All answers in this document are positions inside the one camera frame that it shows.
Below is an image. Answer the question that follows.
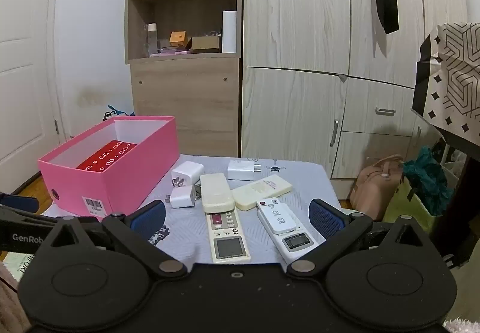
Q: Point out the grey patterned sheet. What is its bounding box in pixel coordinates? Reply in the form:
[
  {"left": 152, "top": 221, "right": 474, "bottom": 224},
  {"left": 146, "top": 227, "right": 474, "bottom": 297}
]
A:
[{"left": 37, "top": 155, "right": 343, "bottom": 267}]

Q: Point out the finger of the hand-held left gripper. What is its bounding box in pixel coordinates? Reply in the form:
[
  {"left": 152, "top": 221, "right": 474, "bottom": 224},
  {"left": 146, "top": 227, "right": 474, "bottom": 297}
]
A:
[{"left": 0, "top": 193, "right": 39, "bottom": 212}]

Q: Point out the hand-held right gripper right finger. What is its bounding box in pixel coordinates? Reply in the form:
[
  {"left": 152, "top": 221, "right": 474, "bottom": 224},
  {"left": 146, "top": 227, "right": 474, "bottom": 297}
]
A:
[{"left": 287, "top": 199, "right": 436, "bottom": 279}]

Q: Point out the teal cloth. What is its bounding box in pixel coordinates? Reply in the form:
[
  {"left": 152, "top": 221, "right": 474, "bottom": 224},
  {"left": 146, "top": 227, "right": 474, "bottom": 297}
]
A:
[{"left": 403, "top": 146, "right": 455, "bottom": 217}]

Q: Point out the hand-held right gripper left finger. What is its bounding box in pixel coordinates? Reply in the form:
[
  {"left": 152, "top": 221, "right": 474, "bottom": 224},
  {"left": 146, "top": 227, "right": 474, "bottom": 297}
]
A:
[{"left": 40, "top": 201, "right": 187, "bottom": 280}]

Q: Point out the long yellowed remote control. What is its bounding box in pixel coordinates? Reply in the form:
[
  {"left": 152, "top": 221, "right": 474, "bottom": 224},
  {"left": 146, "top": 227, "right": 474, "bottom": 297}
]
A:
[{"left": 200, "top": 173, "right": 251, "bottom": 264}]

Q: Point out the pink cardboard box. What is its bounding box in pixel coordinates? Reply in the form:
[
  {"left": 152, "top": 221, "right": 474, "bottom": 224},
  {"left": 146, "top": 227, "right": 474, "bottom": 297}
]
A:
[{"left": 37, "top": 115, "right": 180, "bottom": 217}]

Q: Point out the blue plastic bag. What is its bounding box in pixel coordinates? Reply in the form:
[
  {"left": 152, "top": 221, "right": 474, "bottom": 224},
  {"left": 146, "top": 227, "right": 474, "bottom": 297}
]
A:
[{"left": 103, "top": 105, "right": 134, "bottom": 122}]

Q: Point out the white paper roll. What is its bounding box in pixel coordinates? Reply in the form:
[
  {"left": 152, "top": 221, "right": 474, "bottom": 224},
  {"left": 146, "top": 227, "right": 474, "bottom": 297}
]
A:
[{"left": 222, "top": 10, "right": 238, "bottom": 54}]

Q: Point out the large white charger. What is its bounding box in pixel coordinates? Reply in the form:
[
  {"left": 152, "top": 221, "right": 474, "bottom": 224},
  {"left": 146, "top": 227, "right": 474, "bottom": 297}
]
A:
[{"left": 227, "top": 158, "right": 262, "bottom": 182}]

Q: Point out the clear bottle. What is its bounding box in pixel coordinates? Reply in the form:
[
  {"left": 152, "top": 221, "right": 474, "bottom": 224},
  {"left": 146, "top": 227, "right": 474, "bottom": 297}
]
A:
[{"left": 146, "top": 23, "right": 158, "bottom": 58}]

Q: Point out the white remote control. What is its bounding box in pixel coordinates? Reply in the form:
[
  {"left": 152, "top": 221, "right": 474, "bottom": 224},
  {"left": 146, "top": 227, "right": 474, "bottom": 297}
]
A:
[{"left": 256, "top": 197, "right": 320, "bottom": 264}]

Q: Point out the brown cardboard box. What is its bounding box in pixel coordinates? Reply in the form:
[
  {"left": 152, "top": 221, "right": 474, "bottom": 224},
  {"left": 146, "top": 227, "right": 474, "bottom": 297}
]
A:
[{"left": 186, "top": 36, "right": 220, "bottom": 53}]

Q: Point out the dark wooden table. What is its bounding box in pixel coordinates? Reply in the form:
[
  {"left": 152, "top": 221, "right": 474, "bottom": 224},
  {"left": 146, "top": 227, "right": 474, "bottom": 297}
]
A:
[{"left": 442, "top": 130, "right": 480, "bottom": 268}]

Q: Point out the cream remote control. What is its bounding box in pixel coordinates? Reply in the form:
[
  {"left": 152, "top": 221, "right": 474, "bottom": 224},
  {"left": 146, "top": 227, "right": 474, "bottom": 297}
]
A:
[{"left": 231, "top": 174, "right": 293, "bottom": 212}]

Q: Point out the light wood wardrobe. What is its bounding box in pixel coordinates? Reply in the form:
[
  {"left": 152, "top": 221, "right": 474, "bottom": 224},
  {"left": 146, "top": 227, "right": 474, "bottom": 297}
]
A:
[{"left": 240, "top": 0, "right": 474, "bottom": 191}]

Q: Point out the red patterned box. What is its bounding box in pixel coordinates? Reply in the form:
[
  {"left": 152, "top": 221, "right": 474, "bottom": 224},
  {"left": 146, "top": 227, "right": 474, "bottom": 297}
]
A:
[{"left": 76, "top": 139, "right": 139, "bottom": 173}]

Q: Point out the wooden shelf unit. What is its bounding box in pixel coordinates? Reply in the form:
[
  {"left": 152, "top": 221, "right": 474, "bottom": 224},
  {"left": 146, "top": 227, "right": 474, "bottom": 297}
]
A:
[{"left": 125, "top": 0, "right": 242, "bottom": 158}]

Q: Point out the patterned paper bag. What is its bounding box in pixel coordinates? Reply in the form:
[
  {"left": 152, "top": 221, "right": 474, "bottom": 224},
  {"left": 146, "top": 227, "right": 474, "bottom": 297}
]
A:
[{"left": 411, "top": 22, "right": 480, "bottom": 139}]

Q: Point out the white door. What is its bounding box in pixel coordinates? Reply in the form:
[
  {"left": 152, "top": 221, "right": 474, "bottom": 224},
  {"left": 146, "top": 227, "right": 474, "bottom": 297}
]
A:
[{"left": 0, "top": 0, "right": 69, "bottom": 196}]

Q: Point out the pink handbag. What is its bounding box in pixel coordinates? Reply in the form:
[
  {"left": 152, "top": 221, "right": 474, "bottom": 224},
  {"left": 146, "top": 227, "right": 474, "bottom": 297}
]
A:
[{"left": 350, "top": 155, "right": 406, "bottom": 221}]

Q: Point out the small white charger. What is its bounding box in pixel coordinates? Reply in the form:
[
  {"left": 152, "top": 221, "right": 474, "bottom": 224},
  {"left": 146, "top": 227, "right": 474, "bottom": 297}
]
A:
[
  {"left": 163, "top": 185, "right": 199, "bottom": 209},
  {"left": 171, "top": 161, "right": 205, "bottom": 188}
]

